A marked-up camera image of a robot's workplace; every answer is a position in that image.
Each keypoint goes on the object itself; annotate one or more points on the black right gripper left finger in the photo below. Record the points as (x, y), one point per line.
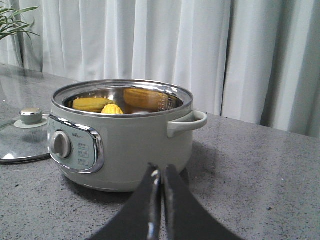
(140, 217)

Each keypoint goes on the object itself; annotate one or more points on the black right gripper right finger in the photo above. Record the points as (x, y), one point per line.
(185, 217)

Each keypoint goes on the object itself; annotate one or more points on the yellow corn cob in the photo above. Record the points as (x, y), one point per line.
(97, 105)

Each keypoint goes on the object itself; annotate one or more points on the glass pot lid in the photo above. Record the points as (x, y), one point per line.
(24, 139)

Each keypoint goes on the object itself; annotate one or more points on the green electric cooking pot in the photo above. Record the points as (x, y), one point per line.
(111, 152)

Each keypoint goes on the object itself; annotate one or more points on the white curtain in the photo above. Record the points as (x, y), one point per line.
(257, 61)

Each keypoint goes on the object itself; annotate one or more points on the green potted plant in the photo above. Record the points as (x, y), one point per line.
(13, 28)

